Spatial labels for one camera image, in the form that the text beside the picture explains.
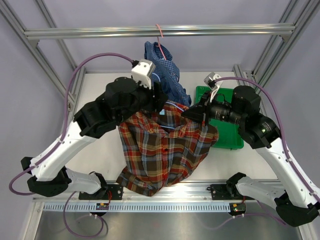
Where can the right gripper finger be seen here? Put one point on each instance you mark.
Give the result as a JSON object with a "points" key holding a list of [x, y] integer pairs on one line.
{"points": [[201, 105], [196, 115]]}

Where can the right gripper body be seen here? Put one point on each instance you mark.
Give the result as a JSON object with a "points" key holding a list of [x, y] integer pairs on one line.
{"points": [[221, 111]]}

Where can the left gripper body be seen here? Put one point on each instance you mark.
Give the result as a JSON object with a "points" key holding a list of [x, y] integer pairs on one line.
{"points": [[148, 103]]}

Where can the light blue wire hanger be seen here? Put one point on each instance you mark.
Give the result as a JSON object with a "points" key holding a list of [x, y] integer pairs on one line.
{"points": [[170, 117]]}

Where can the blue checked shirt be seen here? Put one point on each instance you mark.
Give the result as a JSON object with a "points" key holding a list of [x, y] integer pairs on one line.
{"points": [[166, 72]]}

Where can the brown red plaid shirt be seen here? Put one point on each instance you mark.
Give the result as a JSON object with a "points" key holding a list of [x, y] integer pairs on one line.
{"points": [[156, 157]]}

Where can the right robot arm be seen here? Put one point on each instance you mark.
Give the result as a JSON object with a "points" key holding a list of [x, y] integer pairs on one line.
{"points": [[295, 204]]}

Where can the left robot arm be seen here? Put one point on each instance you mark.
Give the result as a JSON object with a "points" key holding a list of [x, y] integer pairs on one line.
{"points": [[122, 98]]}

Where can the green plastic tray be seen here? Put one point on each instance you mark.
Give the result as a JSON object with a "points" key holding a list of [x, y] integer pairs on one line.
{"points": [[228, 133]]}

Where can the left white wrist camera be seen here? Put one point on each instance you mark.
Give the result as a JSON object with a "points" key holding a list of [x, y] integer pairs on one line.
{"points": [[141, 72]]}

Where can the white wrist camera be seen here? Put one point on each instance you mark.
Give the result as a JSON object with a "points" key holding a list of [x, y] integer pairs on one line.
{"points": [[211, 81], [141, 72]]}

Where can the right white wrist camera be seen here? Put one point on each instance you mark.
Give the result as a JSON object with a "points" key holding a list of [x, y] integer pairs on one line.
{"points": [[211, 81]]}

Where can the front aluminium rail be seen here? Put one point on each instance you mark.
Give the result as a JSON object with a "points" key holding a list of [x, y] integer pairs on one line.
{"points": [[196, 191]]}

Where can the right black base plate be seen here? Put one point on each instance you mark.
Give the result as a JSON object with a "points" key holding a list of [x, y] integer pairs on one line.
{"points": [[221, 191]]}

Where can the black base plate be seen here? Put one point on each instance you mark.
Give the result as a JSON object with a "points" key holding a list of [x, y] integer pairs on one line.
{"points": [[221, 191], [114, 192]]}

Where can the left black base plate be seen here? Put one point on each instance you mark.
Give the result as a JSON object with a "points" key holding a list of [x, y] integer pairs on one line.
{"points": [[114, 192]]}

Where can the aluminium frame top rail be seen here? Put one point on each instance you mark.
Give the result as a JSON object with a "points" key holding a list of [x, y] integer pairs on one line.
{"points": [[272, 29]]}

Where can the white slotted cable duct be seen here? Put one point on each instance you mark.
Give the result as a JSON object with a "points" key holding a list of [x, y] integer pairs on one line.
{"points": [[138, 207]]}

